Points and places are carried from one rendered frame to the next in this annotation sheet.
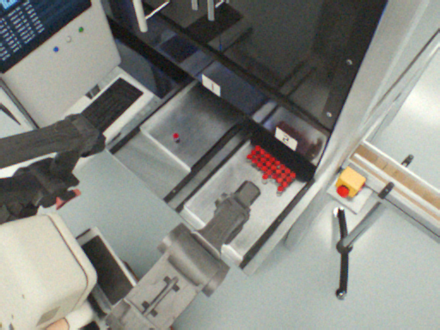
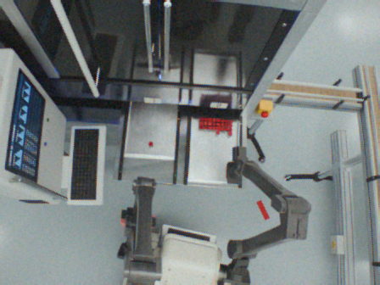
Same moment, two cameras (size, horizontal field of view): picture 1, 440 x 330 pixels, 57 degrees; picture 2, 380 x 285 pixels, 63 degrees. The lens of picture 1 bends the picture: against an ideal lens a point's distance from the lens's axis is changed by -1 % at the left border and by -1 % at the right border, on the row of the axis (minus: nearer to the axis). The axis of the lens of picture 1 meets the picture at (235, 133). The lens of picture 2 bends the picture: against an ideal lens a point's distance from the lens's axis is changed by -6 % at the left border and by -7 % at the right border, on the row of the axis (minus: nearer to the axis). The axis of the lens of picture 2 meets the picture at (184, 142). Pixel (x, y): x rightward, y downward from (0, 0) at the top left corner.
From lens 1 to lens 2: 0.65 m
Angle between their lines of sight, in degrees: 22
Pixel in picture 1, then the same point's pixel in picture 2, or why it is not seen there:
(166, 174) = (161, 169)
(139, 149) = (133, 166)
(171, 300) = (301, 226)
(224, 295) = (204, 204)
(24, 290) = (203, 274)
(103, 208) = (97, 210)
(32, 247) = (186, 256)
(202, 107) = (148, 114)
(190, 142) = (159, 141)
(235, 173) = (198, 141)
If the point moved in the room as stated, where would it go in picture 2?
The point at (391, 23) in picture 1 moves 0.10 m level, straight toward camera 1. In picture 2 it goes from (292, 38) to (300, 63)
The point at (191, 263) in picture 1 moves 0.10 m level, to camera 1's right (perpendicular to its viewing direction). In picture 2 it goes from (298, 207) to (321, 187)
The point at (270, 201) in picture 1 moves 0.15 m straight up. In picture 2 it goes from (227, 143) to (233, 135)
